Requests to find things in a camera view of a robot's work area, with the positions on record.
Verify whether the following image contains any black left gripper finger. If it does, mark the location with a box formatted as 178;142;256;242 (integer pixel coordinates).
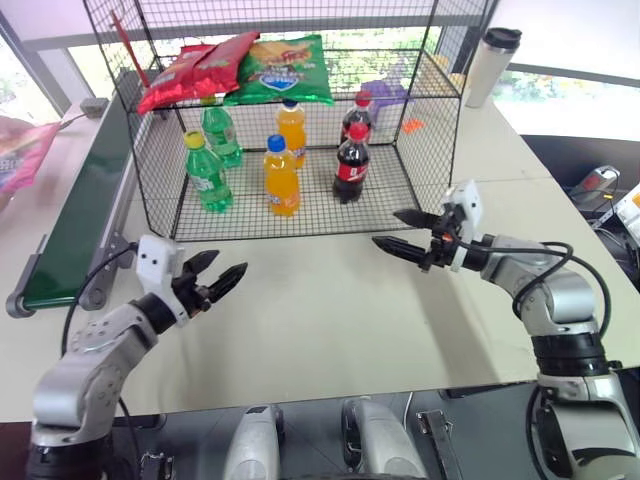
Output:
181;249;222;283
205;262;249;304

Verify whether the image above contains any green conveyor belt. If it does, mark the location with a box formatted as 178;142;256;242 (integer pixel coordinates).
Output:
5;93;152;320

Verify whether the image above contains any grey device with red part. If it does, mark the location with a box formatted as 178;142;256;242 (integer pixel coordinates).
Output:
568;164;622;202

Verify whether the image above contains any purple plastic object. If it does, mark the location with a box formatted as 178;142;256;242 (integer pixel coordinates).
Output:
359;79;419;120

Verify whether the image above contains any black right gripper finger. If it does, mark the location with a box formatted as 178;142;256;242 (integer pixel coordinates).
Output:
392;208;442;231
371;235;433;272

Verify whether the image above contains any green chip bag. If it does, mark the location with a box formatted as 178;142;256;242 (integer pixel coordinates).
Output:
222;32;336;108

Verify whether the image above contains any white tumbler black lid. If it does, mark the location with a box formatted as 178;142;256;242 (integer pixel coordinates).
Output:
464;27;523;110

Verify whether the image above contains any orange soda bottle blue cap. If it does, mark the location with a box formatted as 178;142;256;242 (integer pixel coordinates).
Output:
274;98;308;172
262;134;302;219

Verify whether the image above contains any small grey box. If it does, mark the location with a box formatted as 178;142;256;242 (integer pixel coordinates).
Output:
79;97;110;118

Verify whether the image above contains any silver rounded robot leg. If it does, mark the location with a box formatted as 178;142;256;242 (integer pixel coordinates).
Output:
341;396;430;480
221;403;282;480

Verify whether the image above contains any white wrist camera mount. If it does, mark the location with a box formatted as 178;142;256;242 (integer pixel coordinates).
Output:
441;179;484;274
135;233;194;329

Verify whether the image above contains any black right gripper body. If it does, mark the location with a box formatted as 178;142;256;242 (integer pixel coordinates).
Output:
427;209;464;271

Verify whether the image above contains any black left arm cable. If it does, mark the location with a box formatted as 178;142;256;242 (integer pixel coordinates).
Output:
60;241;140;354

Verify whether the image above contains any red rod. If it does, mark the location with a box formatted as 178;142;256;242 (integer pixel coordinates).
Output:
109;11;152;89

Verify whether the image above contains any pink snack bag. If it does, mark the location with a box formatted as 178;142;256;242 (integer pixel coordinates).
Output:
0;115;62;200

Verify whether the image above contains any green soda bottle yellow cap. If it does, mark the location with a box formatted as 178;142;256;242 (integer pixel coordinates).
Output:
199;96;245;170
183;130;235;214

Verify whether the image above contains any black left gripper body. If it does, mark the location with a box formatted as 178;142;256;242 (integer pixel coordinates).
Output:
171;272;214;319

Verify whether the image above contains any cola bottle red cap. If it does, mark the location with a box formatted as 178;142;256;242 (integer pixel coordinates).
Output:
332;122;373;204
339;91;376;147

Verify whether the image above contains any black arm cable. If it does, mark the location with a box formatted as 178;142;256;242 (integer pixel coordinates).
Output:
468;240;612;361
60;241;140;354

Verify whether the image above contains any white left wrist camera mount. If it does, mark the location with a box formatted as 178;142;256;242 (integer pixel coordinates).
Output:
135;233;194;329

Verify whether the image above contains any black metal bracket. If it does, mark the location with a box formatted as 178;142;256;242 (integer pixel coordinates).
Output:
416;409;465;480
139;451;177;480

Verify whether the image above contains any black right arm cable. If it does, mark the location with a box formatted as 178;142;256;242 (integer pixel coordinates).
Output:
468;240;612;361

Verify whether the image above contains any red chip bag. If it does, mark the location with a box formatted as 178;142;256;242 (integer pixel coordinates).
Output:
136;43;222;117
191;30;262;99

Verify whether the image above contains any white box yellow label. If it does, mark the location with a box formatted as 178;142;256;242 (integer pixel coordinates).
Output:
616;181;640;227

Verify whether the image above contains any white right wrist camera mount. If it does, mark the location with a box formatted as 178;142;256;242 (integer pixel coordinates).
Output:
441;179;484;274

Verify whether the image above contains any black wire mesh shelf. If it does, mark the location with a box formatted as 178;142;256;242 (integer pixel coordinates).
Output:
81;0;501;245

